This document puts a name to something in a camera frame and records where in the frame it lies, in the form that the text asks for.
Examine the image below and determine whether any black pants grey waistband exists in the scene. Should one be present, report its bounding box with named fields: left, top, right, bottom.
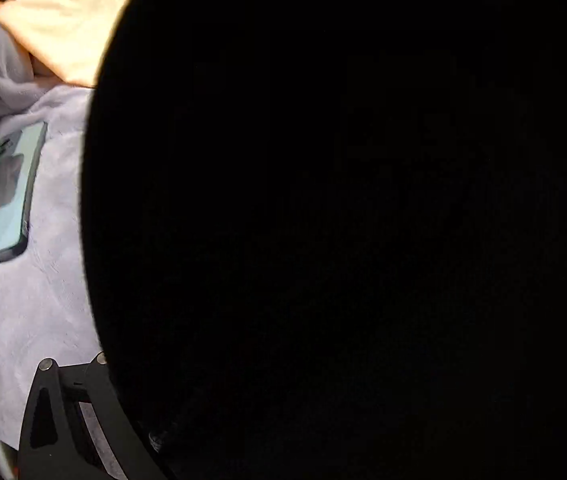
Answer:
left=80, top=0, right=567, bottom=480

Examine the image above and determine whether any pale yellow cloth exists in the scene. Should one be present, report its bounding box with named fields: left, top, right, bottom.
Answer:
left=0, top=0, right=146, bottom=88

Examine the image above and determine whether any lavender fleece blanket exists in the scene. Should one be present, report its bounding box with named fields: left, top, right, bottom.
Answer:
left=0, top=25, right=110, bottom=461

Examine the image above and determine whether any teal cased smartphone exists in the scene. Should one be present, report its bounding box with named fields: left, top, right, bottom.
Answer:
left=0, top=121, right=48, bottom=273

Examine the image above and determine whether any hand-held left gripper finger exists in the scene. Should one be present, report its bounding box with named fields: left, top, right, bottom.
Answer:
left=16, top=352, right=169, bottom=480

